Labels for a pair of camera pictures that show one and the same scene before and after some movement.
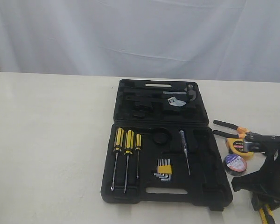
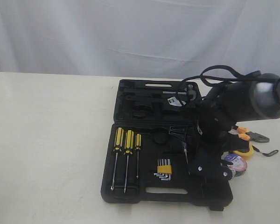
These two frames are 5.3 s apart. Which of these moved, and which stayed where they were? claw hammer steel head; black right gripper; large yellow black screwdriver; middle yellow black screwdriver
Moved: black right gripper
Stayed: claw hammer steel head; large yellow black screwdriver; middle yellow black screwdriver
